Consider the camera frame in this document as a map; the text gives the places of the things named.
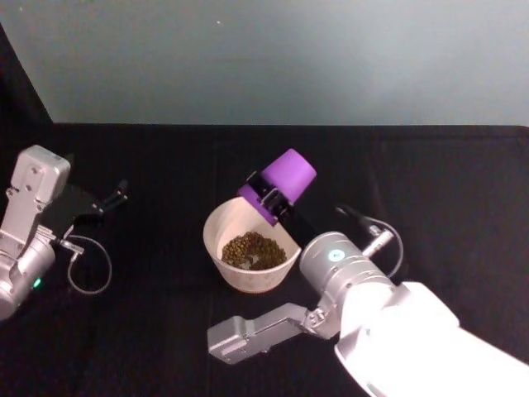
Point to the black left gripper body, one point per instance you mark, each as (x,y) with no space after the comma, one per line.
(76,204)

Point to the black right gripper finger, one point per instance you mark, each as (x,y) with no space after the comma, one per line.
(273,202)

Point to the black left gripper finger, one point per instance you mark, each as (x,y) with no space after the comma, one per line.
(117,189)
(115,203)

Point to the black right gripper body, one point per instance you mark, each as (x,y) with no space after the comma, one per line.
(303,229)

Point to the purple plastic cup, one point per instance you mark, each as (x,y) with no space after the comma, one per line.
(289,173)

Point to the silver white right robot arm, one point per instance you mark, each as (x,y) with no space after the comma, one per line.
(351,269)

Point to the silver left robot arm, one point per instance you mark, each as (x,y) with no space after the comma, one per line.
(25,256)

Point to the white paper bowl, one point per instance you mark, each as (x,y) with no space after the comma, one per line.
(231,219)

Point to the brown green beans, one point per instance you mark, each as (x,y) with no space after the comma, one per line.
(256,250)

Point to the black table cloth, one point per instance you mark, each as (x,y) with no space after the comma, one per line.
(165,165)

